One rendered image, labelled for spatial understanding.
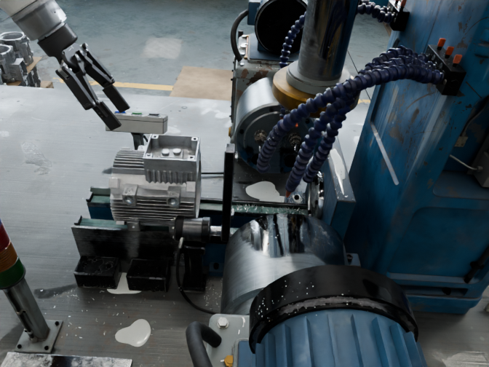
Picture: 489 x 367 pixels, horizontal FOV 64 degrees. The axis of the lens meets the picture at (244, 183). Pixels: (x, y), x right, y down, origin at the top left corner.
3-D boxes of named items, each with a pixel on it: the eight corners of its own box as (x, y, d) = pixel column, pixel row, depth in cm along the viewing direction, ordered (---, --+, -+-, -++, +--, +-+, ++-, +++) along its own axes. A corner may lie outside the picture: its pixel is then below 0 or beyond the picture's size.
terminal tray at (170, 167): (200, 159, 101) (200, 135, 96) (196, 186, 93) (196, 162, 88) (153, 156, 101) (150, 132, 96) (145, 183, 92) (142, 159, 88)
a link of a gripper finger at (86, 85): (78, 53, 84) (74, 54, 83) (103, 103, 87) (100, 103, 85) (64, 61, 85) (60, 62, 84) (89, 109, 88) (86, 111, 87)
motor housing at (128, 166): (201, 192, 114) (201, 137, 102) (195, 242, 100) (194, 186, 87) (132, 189, 113) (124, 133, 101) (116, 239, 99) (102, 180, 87)
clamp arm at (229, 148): (232, 232, 93) (239, 143, 76) (231, 242, 91) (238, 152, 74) (217, 231, 93) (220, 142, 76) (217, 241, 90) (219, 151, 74)
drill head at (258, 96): (302, 122, 149) (314, 58, 133) (313, 185, 121) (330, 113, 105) (236, 118, 148) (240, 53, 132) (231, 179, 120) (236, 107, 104)
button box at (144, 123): (167, 131, 122) (168, 113, 121) (163, 135, 115) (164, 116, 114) (112, 127, 122) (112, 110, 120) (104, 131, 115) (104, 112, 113)
